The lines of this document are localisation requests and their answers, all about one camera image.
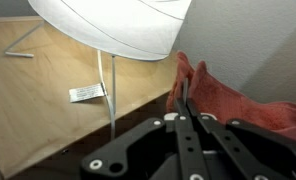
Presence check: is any white lamp cord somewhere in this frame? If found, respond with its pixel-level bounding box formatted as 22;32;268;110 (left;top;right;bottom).
96;49;117;141

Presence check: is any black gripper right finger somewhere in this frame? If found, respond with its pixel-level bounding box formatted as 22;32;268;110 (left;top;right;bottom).
186;98;296;180

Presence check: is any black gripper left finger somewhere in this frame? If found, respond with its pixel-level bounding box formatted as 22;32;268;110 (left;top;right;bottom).
79;97;211;180

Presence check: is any orange towel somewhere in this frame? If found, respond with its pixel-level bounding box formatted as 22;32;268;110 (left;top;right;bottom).
166;50;296;145

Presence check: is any white cord label tag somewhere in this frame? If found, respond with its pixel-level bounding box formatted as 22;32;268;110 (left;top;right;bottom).
68;83;106;104

